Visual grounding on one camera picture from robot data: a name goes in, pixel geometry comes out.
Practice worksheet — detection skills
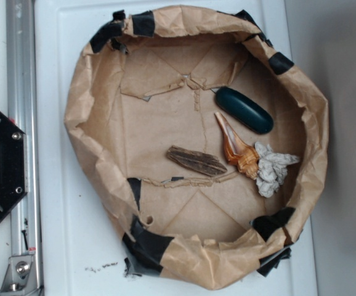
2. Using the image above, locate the aluminium extrusion rail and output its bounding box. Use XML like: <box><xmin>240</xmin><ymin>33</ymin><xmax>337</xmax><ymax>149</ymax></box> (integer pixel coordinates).
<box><xmin>6</xmin><ymin>1</ymin><xmax>44</xmax><ymax>295</ymax></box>

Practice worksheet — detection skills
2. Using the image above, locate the dark brown wood chip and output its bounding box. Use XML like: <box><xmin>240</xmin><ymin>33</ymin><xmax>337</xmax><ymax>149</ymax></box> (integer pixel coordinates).
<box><xmin>166</xmin><ymin>146</ymin><xmax>227</xmax><ymax>177</ymax></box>

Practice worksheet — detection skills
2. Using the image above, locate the orange spiral seashell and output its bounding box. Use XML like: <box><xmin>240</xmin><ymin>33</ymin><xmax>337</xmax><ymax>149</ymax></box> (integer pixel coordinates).
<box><xmin>215</xmin><ymin>112</ymin><xmax>260</xmax><ymax>180</ymax></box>

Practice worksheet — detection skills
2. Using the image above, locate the metal corner bracket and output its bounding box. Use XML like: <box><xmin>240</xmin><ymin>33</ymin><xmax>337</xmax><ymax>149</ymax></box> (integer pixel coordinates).
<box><xmin>0</xmin><ymin>255</ymin><xmax>39</xmax><ymax>295</ymax></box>

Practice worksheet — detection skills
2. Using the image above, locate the brown paper bag bin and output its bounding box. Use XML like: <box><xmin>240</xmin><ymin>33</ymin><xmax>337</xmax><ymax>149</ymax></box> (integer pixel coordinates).
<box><xmin>64</xmin><ymin>5</ymin><xmax>329</xmax><ymax>290</ymax></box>

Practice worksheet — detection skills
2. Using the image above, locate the dark green oval stone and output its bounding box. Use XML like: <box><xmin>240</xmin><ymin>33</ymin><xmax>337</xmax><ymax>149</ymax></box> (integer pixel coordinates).
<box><xmin>216</xmin><ymin>87</ymin><xmax>274</xmax><ymax>134</ymax></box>

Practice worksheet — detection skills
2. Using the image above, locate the crumpled white paper ball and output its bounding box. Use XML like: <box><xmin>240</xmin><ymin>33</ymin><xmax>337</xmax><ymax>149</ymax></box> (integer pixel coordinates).
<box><xmin>254</xmin><ymin>141</ymin><xmax>300</xmax><ymax>198</ymax></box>

